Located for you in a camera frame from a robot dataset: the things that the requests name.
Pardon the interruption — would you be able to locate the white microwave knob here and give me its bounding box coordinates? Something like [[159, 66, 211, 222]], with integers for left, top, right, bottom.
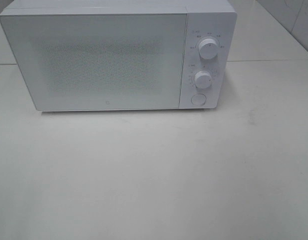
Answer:
[[194, 70, 212, 89], [198, 36, 219, 60]]

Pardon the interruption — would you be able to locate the white microwave door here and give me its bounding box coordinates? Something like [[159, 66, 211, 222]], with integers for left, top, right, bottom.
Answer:
[[0, 14, 187, 112]]

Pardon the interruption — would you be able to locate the round white door release button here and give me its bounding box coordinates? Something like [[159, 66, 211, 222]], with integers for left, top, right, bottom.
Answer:
[[191, 93, 207, 106]]

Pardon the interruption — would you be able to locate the white microwave oven body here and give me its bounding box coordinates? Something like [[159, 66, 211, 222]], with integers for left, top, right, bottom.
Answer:
[[0, 0, 237, 112]]

